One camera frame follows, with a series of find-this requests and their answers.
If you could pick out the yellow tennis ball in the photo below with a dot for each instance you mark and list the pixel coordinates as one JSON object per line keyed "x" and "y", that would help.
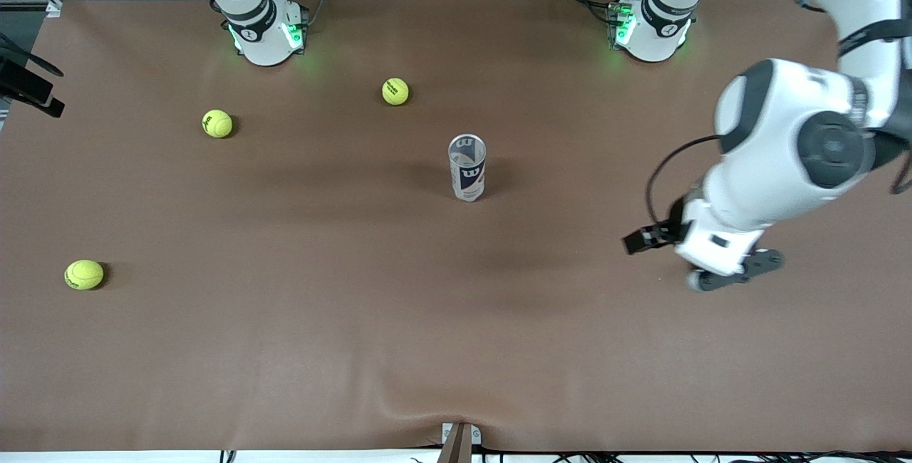
{"x": 217, "y": 123}
{"x": 395, "y": 91}
{"x": 84, "y": 274}

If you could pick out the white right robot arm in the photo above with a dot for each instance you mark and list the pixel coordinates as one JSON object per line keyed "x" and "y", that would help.
{"x": 260, "y": 35}

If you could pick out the white blue tennis ball can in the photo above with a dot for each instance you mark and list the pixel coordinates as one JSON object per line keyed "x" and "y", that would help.
{"x": 467, "y": 178}

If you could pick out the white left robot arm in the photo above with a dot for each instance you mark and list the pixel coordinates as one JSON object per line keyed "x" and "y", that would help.
{"x": 784, "y": 128}

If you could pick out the brown table mat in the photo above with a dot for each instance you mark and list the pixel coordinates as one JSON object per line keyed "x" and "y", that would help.
{"x": 356, "y": 349}

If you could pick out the metal table clamp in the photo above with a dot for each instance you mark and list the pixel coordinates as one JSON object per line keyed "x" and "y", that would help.
{"x": 460, "y": 441}

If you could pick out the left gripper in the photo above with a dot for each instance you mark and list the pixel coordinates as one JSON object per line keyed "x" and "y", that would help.
{"x": 667, "y": 231}

